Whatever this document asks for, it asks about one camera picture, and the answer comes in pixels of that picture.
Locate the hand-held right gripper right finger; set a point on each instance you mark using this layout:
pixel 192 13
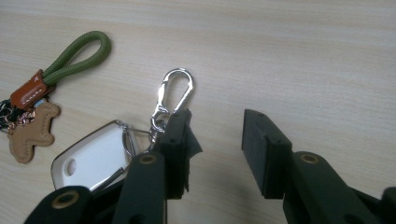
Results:
pixel 267 155

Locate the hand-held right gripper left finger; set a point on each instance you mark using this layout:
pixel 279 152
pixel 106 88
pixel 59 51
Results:
pixel 174 155

